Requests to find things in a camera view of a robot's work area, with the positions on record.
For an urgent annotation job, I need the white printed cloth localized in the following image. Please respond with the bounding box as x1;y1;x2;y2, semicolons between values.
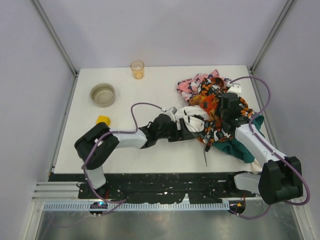
174;105;210;133

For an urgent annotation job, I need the black orange grey camo cloth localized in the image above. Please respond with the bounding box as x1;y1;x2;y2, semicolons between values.
198;77;255;145

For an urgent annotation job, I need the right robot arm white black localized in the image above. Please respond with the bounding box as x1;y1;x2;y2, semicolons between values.
218;92;304;205

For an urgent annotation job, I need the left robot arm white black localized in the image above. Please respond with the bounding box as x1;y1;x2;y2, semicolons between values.
74;113;204;190

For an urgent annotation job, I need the orange brown camo cloth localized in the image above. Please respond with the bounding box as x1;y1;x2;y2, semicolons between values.
188;94;222;128

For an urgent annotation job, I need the teal green cloth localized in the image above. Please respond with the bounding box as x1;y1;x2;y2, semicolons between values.
205;127;255;164

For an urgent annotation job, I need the pink patterned cloth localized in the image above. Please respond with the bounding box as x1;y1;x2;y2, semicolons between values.
176;69;220;102

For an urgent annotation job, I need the yellow cube block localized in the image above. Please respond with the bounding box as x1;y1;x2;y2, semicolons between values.
96;115;111;127

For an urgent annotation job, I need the orange translucent plastic cup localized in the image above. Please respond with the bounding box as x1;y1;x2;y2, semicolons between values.
130;60;145;80

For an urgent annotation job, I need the grey ceramic bowl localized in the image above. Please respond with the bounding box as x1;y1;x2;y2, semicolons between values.
89;83;116;108

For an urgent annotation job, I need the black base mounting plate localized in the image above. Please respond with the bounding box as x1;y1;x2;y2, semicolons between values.
49;172;256;204

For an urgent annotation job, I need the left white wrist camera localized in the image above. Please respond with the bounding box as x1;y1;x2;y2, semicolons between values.
163;107;178;122

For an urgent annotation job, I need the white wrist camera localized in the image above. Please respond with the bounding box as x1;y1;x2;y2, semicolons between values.
163;107;178;122
226;80;242;96

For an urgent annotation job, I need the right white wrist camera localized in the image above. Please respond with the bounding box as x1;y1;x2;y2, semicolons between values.
226;80;242;96

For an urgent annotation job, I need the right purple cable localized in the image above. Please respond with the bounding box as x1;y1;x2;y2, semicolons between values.
229;75;312;220

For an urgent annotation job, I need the white slotted cable duct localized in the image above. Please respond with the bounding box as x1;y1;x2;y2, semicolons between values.
43;201;230;212

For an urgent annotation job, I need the right aluminium frame post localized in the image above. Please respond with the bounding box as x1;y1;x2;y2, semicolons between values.
248;0;297;74

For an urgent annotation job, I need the aluminium frame post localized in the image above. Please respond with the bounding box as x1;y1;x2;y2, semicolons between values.
248;0;297;74
30;0;78;77

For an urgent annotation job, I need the left aluminium frame post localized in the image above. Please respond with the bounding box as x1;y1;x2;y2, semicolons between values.
30;0;78;77

